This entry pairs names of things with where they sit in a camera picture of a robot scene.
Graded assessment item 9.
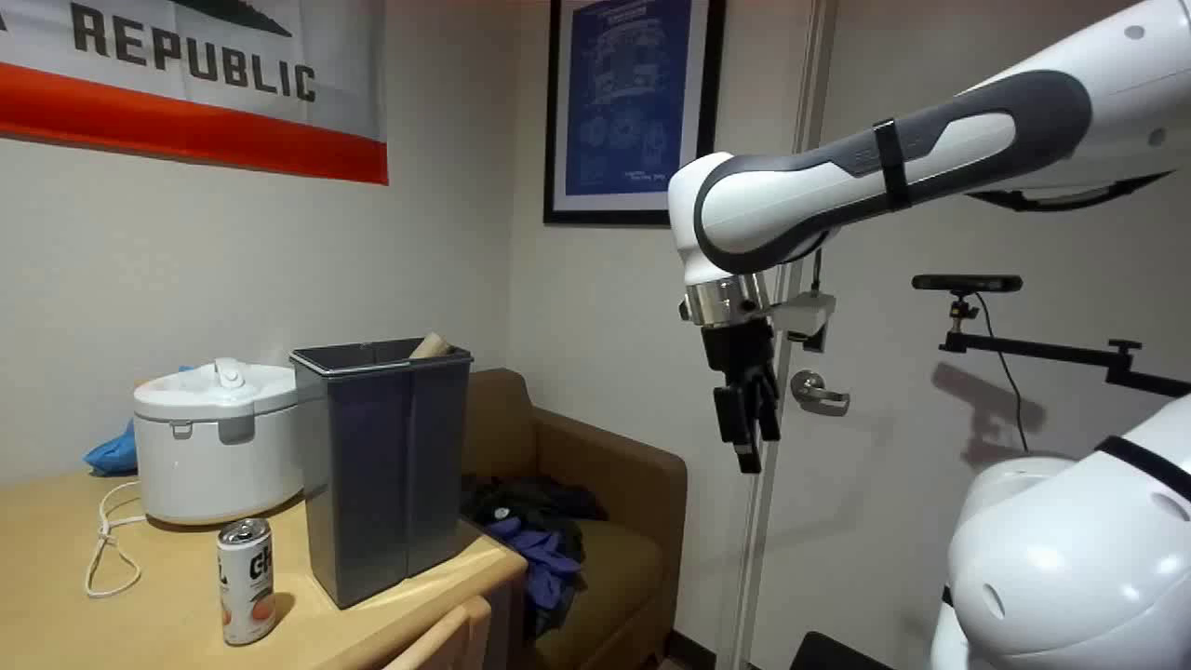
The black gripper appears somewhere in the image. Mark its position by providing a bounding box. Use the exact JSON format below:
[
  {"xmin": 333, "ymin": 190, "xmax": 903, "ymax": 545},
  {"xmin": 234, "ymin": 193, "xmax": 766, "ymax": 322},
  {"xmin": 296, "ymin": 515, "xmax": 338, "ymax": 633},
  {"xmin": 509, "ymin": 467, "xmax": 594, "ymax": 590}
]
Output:
[{"xmin": 698, "ymin": 318, "xmax": 784, "ymax": 481}]

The white drink can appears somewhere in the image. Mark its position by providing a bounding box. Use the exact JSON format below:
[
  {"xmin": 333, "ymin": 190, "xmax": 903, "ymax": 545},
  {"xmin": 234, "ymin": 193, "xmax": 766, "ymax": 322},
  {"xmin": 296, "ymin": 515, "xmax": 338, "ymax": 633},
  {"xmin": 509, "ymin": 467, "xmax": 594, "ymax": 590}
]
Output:
[{"xmin": 217, "ymin": 515, "xmax": 279, "ymax": 653}]

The dark grey trash bin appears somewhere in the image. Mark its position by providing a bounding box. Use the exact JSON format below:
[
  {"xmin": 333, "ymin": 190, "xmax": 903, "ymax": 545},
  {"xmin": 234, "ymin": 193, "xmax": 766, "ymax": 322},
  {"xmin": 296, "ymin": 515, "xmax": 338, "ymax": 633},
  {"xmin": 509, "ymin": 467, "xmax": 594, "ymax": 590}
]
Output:
[{"xmin": 285, "ymin": 336, "xmax": 477, "ymax": 611}]

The brown sofa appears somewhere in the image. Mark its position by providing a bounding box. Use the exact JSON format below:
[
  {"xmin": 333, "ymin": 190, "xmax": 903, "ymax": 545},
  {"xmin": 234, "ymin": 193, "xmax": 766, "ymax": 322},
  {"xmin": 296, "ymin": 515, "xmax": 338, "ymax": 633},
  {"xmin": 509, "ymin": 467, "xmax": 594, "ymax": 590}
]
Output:
[{"xmin": 459, "ymin": 364, "xmax": 687, "ymax": 670}]

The black clothes pile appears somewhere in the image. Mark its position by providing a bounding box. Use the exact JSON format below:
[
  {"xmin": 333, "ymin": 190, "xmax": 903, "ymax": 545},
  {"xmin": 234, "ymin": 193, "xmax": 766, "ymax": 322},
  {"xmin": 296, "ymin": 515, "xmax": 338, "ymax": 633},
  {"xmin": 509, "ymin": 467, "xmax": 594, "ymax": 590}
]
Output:
[{"xmin": 459, "ymin": 472, "xmax": 609, "ymax": 535}]

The black base platform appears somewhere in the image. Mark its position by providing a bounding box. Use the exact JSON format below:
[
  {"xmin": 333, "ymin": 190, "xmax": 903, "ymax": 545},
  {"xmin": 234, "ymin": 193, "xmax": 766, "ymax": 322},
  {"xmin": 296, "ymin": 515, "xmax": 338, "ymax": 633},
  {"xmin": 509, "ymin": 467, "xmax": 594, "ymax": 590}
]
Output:
[{"xmin": 790, "ymin": 628, "xmax": 894, "ymax": 670}]

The purple cloth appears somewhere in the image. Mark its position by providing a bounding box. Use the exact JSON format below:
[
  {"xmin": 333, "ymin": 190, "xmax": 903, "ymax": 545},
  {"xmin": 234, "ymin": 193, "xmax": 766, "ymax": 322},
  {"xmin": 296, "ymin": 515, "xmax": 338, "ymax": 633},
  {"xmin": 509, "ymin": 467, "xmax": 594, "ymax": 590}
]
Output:
[{"xmin": 483, "ymin": 515, "xmax": 588, "ymax": 643}]

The cardboard tube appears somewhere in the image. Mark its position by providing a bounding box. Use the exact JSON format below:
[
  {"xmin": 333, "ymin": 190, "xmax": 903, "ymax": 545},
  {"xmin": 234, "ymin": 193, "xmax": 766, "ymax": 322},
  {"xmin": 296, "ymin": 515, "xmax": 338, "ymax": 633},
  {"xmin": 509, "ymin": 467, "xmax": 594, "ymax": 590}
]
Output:
[{"xmin": 405, "ymin": 329, "xmax": 452, "ymax": 364}]

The framed blue poster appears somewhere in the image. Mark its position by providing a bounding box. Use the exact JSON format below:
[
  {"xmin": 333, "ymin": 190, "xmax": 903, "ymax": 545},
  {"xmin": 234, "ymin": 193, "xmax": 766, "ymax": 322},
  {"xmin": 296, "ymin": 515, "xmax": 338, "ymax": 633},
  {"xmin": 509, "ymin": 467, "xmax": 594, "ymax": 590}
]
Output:
[{"xmin": 540, "ymin": 0, "xmax": 728, "ymax": 233}]

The white rice cooker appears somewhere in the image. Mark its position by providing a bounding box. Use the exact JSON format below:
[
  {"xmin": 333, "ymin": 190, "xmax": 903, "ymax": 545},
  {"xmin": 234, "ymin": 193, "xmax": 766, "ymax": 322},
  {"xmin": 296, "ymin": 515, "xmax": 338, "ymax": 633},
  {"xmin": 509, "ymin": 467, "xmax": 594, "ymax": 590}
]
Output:
[{"xmin": 130, "ymin": 357, "xmax": 312, "ymax": 533}]

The light wooden table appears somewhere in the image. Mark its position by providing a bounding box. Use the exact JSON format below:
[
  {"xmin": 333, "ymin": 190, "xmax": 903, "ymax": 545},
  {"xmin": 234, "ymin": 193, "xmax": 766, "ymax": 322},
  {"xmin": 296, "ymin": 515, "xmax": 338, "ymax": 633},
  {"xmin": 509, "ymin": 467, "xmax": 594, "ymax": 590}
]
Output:
[{"xmin": 0, "ymin": 470, "xmax": 533, "ymax": 670}]

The blue cloth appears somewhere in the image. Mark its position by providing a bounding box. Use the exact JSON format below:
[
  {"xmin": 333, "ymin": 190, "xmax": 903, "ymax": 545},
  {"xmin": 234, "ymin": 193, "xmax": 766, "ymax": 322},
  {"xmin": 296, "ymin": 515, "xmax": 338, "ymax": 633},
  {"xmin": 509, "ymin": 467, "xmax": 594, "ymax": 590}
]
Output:
[{"xmin": 80, "ymin": 417, "xmax": 142, "ymax": 481}]

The California Republic flag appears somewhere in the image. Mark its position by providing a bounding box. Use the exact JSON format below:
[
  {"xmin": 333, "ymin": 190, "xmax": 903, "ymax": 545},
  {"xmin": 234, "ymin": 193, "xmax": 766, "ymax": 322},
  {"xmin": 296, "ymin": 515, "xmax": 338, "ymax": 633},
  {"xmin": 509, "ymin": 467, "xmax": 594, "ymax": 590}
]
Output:
[{"xmin": 0, "ymin": 0, "xmax": 389, "ymax": 190}]

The silver lever door handle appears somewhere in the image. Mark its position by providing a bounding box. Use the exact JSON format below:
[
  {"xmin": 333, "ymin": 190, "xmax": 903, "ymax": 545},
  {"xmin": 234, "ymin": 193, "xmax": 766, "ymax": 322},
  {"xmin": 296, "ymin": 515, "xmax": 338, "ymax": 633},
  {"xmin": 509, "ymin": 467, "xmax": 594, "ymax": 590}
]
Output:
[{"xmin": 790, "ymin": 368, "xmax": 854, "ymax": 420}]

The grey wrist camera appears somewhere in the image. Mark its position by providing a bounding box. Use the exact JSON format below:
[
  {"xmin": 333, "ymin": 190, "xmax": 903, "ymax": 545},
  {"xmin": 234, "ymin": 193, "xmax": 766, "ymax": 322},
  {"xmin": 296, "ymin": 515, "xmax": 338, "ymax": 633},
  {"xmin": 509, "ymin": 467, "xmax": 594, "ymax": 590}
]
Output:
[{"xmin": 766, "ymin": 292, "xmax": 836, "ymax": 354}]

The white door with lever handle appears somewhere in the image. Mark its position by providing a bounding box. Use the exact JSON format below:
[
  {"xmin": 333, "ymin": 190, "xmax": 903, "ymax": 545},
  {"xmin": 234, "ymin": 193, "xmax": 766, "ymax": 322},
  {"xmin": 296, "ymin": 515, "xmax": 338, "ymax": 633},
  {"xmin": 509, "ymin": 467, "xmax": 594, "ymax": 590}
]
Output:
[{"xmin": 766, "ymin": 0, "xmax": 1191, "ymax": 670}]

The black stereo camera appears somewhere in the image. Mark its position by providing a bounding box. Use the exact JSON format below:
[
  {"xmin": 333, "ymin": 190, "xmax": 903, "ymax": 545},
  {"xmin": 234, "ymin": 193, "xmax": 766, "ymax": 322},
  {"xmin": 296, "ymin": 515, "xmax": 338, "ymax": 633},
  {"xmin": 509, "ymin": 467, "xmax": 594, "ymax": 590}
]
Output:
[{"xmin": 906, "ymin": 274, "xmax": 1027, "ymax": 298}]

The thin black camera cable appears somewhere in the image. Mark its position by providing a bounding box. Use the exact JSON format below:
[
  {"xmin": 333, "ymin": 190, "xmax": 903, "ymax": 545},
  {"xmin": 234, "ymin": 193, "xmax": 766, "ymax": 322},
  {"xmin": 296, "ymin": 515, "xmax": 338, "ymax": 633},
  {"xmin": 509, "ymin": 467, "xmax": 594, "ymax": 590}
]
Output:
[{"xmin": 975, "ymin": 292, "xmax": 1042, "ymax": 460}]

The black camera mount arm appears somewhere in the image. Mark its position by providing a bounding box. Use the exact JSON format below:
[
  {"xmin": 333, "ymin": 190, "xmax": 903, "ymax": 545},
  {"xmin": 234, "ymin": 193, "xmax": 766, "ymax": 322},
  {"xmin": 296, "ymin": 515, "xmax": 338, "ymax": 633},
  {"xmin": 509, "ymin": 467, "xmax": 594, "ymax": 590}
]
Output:
[{"xmin": 937, "ymin": 292, "xmax": 1191, "ymax": 403}]

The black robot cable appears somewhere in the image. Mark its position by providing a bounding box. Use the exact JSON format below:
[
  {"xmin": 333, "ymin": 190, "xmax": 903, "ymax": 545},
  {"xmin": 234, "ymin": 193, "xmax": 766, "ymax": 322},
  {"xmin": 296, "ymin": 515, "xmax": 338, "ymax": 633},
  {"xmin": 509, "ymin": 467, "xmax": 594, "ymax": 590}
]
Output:
[{"xmin": 972, "ymin": 167, "xmax": 1176, "ymax": 216}]

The white power cord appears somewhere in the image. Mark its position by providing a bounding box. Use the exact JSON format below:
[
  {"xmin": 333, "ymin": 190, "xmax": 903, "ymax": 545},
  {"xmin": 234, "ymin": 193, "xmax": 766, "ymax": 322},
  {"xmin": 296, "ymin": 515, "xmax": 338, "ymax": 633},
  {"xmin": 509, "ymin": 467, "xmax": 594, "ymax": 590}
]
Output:
[{"xmin": 78, "ymin": 477, "xmax": 150, "ymax": 605}]

